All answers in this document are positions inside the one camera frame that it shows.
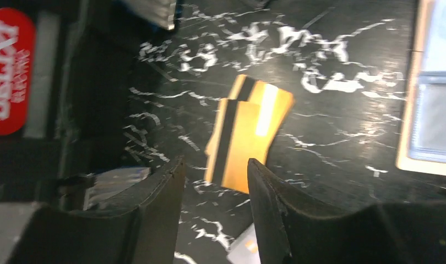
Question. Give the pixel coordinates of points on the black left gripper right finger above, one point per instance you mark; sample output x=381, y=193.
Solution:
x=293, y=227

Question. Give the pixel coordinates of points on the tan card holder with sleeves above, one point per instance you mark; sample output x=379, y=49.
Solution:
x=422, y=144

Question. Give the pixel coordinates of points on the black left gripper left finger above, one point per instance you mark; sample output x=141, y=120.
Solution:
x=137, y=225

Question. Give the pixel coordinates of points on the gold card stack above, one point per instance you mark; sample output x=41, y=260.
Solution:
x=246, y=123

